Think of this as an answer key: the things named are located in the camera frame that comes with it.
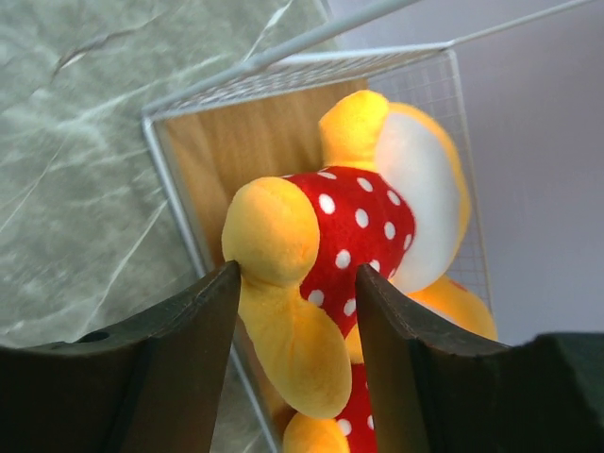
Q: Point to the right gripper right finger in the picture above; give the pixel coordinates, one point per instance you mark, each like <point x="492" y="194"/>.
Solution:
<point x="450" y="390"/>

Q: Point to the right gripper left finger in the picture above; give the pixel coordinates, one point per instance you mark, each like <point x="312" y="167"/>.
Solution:
<point x="151" y="383"/>

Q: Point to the yellow plush polka dress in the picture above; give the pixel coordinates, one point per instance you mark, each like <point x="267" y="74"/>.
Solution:
<point x="353" y="429"/>

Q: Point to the yellow plush red dress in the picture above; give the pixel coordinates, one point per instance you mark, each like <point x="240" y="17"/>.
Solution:
<point x="390" y="194"/>

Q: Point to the white wire wooden shelf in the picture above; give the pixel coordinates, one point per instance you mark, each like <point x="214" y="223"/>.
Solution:
<point x="524" y="102"/>

